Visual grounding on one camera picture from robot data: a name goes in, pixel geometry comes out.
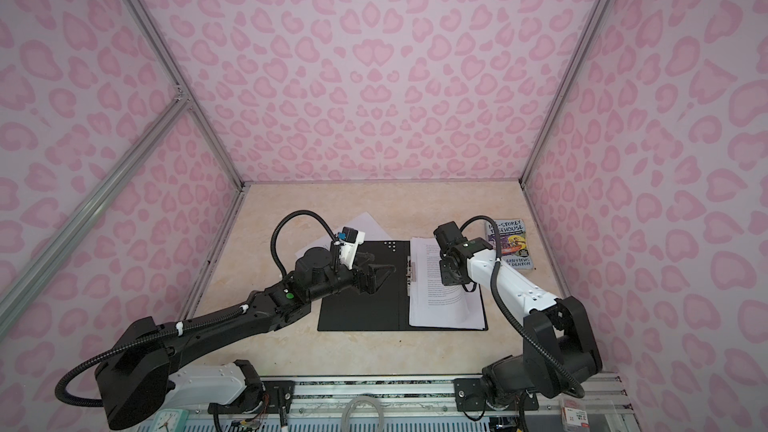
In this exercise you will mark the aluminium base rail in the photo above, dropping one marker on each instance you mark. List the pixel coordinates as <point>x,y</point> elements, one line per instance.
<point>381,403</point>

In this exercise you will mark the right aluminium frame post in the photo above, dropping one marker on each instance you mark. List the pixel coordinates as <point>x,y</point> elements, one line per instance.
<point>594,21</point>

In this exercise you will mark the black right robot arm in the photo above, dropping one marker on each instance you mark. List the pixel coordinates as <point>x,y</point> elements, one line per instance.
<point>559,352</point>

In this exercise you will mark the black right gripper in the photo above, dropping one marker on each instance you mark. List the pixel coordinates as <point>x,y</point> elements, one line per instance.
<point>446,280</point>

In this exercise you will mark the treehouse storey book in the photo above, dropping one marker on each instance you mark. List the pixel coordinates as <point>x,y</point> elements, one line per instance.
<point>514,246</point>

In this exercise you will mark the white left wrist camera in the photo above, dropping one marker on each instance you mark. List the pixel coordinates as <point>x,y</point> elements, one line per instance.
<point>348,242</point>

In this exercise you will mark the aluminium frame post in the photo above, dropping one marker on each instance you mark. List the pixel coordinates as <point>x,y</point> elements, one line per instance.
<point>162,51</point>
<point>594,21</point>

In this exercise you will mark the diagonal aluminium frame bar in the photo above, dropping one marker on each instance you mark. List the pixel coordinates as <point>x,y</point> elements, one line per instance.
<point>40,270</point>

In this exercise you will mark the small green clock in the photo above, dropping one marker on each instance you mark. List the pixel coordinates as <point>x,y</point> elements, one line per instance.
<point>169,420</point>

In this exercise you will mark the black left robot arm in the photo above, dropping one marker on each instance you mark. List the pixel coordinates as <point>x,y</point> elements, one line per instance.
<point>131,380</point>

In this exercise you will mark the printed paper sheet back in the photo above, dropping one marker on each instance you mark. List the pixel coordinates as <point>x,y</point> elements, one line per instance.
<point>434,305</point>

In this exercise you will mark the left aluminium frame post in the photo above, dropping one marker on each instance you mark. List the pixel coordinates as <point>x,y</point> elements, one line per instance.
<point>162,51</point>

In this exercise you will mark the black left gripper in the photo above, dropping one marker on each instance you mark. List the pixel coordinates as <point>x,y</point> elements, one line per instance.
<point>371,285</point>

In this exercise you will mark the white paper sheet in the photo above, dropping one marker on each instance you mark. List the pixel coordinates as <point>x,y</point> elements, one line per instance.
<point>364,223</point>

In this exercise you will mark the teal folder with black inside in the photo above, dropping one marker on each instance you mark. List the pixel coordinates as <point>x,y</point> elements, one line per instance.
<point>385,300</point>

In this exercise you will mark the red white label packet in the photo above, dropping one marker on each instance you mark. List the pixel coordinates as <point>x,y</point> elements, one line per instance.
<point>574,417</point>

